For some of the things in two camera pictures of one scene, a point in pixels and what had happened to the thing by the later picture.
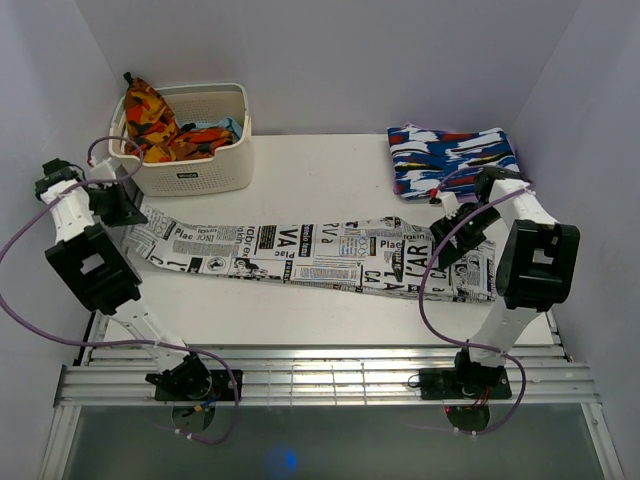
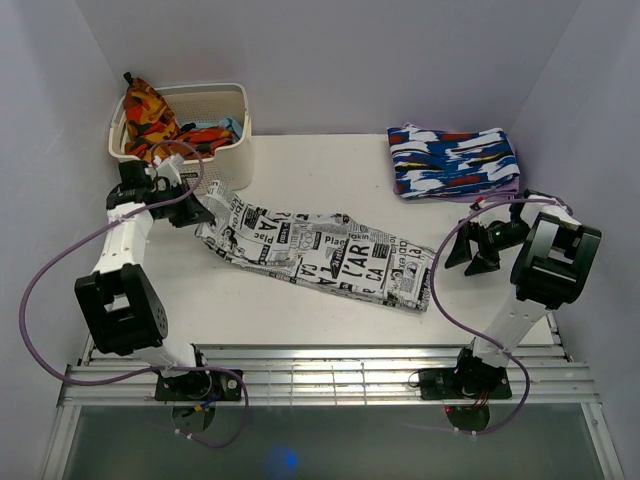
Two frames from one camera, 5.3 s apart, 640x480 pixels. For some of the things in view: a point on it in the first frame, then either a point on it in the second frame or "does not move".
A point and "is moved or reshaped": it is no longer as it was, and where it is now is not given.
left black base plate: [221, 390] does not move
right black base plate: [459, 383] does not move
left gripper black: [127, 213] -> [194, 212]
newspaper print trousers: [378, 252] is moved or reshaped
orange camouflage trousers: [154, 133] does not move
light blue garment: [227, 123] does not move
